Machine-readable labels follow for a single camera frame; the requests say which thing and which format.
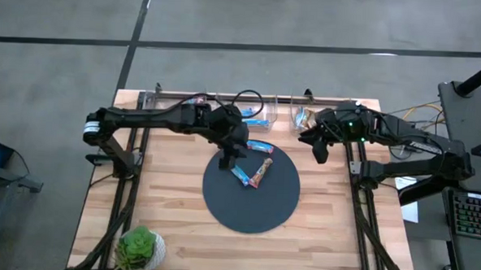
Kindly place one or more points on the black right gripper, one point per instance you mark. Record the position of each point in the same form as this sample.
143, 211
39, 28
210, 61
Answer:
346, 131

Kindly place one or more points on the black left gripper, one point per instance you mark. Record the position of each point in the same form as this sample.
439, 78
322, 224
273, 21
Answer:
236, 137

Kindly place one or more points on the green orange granola bar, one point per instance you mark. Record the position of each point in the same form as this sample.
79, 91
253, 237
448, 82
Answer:
311, 119

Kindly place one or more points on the brown red granola bar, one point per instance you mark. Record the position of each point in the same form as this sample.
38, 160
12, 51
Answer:
261, 172

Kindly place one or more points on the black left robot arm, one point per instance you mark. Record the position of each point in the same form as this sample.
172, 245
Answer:
143, 118

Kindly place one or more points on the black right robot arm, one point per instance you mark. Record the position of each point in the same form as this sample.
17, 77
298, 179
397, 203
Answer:
410, 167

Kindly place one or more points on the clear plastic bin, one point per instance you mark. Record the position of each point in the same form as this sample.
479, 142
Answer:
271, 112
293, 130
173, 99

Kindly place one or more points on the dark round plate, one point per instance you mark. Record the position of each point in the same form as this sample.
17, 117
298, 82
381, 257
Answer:
249, 208

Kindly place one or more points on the white paper sheet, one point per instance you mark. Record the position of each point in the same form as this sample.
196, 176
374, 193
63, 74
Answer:
410, 203

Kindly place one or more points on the succulent in white pot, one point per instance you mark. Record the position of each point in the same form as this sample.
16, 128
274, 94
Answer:
138, 246

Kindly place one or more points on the grey side desk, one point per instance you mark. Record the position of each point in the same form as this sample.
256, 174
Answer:
469, 120

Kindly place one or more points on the backlit keyboard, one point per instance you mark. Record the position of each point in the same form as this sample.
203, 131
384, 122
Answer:
475, 214

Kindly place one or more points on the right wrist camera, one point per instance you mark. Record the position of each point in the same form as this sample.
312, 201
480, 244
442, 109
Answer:
328, 116

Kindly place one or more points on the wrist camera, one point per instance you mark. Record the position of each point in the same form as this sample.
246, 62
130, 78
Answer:
225, 117
328, 116

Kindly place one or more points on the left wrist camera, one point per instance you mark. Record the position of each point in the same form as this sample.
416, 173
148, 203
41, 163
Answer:
225, 117

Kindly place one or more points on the black aluminium rig frame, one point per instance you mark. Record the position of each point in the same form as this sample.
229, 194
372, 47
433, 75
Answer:
366, 254

